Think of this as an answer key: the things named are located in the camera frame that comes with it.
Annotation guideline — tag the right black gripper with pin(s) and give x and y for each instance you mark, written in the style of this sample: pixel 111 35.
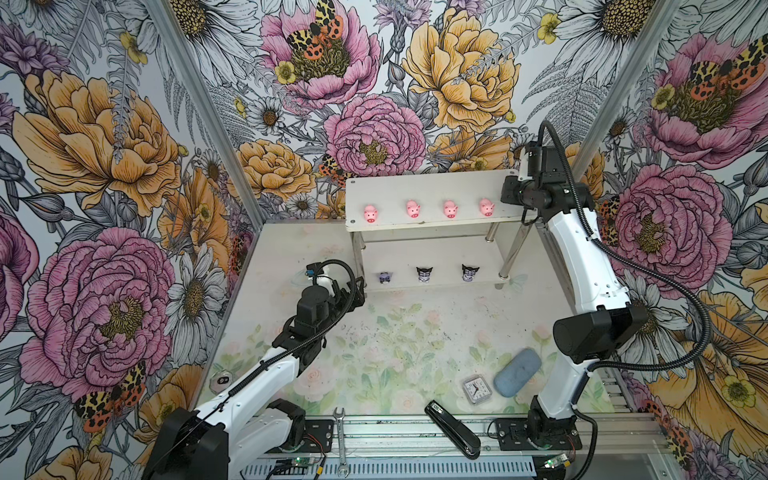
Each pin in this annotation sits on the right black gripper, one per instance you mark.
pixel 508 190

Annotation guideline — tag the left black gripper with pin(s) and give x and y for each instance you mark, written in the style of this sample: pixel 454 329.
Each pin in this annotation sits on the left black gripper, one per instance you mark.
pixel 343 296

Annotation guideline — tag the pink toy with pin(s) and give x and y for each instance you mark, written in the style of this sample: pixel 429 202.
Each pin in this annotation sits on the pink toy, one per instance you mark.
pixel 413 209
pixel 450 209
pixel 370 214
pixel 486 207

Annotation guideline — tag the black white kuromi toy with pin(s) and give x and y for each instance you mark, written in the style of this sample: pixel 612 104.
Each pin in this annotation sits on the black white kuromi toy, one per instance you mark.
pixel 424 274

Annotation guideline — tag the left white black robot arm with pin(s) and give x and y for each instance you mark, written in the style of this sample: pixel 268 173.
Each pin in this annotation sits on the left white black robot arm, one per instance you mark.
pixel 246 420

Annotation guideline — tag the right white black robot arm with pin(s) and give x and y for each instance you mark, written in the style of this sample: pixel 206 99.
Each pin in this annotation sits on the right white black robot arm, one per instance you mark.
pixel 603 317

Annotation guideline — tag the white two-tier shelf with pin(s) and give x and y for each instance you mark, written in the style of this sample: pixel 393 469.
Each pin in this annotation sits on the white two-tier shelf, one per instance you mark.
pixel 399 244

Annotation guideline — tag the silver drink can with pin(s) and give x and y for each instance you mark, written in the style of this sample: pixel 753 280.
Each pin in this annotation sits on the silver drink can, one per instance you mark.
pixel 220 381

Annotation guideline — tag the green circuit board left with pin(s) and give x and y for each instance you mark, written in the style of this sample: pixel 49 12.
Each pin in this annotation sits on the green circuit board left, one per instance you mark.
pixel 303 463

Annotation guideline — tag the green circuit board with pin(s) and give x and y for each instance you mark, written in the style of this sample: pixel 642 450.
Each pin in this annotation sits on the green circuit board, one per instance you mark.
pixel 559 461
pixel 303 463

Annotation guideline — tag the silver wrench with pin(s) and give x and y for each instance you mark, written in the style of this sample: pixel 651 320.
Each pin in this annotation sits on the silver wrench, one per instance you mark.
pixel 343 468

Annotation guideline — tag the small square white clock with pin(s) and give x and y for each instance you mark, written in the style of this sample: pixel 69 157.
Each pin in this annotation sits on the small square white clock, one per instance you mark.
pixel 476 389

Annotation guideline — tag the black stapler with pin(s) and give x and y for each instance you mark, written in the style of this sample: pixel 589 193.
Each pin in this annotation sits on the black stapler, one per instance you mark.
pixel 464 439

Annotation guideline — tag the green circuit board right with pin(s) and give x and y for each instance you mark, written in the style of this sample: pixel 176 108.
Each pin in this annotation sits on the green circuit board right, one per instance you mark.
pixel 559 461

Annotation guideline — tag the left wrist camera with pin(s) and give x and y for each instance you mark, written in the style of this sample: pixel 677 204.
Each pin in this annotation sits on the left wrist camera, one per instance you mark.
pixel 316 275

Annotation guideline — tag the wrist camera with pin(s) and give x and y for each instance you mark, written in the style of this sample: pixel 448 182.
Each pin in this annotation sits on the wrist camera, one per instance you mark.
pixel 316 275
pixel 528 161

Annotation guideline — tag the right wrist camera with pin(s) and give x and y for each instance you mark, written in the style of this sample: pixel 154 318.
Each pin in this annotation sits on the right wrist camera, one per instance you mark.
pixel 528 161

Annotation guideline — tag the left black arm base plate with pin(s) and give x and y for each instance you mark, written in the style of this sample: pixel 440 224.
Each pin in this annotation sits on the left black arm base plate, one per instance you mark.
pixel 317 436

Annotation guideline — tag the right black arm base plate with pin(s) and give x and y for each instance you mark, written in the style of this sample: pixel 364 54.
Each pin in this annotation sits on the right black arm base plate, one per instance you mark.
pixel 518 434

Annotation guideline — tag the aluminium front rail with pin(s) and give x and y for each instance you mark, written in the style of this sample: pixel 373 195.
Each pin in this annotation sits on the aluminium front rail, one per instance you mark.
pixel 627 446

